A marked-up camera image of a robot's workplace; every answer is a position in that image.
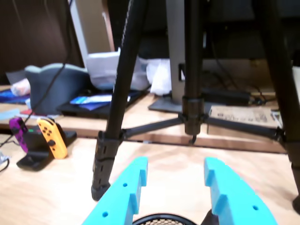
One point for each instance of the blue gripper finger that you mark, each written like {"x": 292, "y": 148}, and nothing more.
{"x": 122, "y": 194}
{"x": 239, "y": 201}

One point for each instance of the black mesh pen holder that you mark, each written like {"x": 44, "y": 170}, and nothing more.
{"x": 164, "y": 214}

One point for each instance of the brown cardboard box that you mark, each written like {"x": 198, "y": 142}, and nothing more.
{"x": 243, "y": 117}

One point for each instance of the orange game controller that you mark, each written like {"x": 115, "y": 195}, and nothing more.
{"x": 52, "y": 138}

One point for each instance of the black laptop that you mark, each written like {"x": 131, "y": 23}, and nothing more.
{"x": 77, "y": 112}

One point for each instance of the black controller charging dock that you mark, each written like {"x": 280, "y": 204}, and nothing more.
{"x": 32, "y": 161}

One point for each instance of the black tripod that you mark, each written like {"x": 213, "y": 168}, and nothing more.
{"x": 117, "y": 93}

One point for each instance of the purple game controller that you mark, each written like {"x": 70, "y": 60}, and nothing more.
{"x": 18, "y": 133}

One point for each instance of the small white plastic bag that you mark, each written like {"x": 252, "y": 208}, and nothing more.
{"x": 160, "y": 79}

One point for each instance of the large white plastic bag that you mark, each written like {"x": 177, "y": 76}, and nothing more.
{"x": 103, "y": 68}

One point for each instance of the grey cushion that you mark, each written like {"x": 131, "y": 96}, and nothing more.
{"x": 47, "y": 89}

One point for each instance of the grey monitor stand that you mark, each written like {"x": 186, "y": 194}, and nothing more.
{"x": 175, "y": 70}

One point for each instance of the white panel board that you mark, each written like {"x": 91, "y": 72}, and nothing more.
{"x": 93, "y": 28}

